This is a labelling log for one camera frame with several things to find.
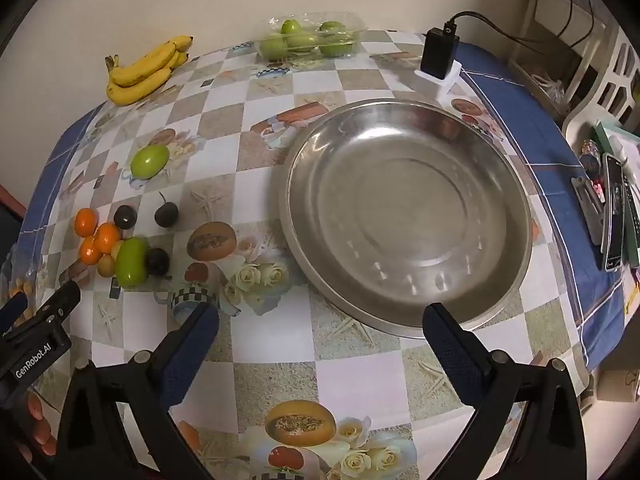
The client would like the white shelf frame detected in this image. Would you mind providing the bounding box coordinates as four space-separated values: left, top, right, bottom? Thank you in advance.
520 0 616 51

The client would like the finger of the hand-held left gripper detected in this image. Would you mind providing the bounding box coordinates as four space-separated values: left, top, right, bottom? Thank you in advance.
0 292 29 336
10 280 82 336

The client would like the black cable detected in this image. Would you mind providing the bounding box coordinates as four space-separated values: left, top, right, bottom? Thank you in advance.
446 10 566 47

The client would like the dark plum with stem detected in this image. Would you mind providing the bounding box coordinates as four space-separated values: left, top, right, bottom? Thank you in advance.
153 191 180 228

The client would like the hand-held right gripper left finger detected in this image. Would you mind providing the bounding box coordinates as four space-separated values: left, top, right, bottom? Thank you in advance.
52 302 221 480

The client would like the grey metal stapler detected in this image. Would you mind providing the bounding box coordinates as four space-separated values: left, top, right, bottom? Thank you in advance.
571 176 608 246

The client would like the round steel basin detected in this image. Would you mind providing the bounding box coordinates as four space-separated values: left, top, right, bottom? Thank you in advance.
278 99 534 339

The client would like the clear plastic bag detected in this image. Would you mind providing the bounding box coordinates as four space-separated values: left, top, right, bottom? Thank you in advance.
0 255 38 311

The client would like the checkered printed tablecloth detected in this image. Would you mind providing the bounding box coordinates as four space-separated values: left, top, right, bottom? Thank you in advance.
10 30 631 480

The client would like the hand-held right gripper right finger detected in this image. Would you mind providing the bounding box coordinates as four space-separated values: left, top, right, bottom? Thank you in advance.
422 301 588 480

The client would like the small orange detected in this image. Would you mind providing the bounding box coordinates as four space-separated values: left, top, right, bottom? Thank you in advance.
95 223 123 256
78 237 103 266
74 208 99 237

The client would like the white plastic stand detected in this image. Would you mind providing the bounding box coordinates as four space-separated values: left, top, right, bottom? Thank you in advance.
414 60 463 101

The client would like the green box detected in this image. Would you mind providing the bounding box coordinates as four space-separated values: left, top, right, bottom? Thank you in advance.
595 121 640 268

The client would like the person's left hand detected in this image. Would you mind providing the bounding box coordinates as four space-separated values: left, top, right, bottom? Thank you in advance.
17 392 57 461

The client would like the white plastic bag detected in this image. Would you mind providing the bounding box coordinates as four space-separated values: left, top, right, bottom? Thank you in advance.
525 72 571 111

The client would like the white plastic chair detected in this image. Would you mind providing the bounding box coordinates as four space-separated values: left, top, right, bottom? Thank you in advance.
562 25 640 141

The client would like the pile of small green apples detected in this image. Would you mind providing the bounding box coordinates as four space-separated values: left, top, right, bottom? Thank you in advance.
261 19 357 60

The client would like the oval green fruit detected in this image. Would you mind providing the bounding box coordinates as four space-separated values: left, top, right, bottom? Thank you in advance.
130 145 171 181
116 236 151 289

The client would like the yellow banana bunch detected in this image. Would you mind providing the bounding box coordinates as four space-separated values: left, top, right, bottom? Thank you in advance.
104 35 195 107

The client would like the black smartphone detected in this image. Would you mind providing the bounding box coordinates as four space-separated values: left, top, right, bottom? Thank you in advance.
600 152 628 272

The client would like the black power adapter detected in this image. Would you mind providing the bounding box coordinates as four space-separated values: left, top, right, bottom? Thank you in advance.
419 10 460 81

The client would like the clear plastic clamshell container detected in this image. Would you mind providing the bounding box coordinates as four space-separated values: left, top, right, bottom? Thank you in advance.
255 10 368 61

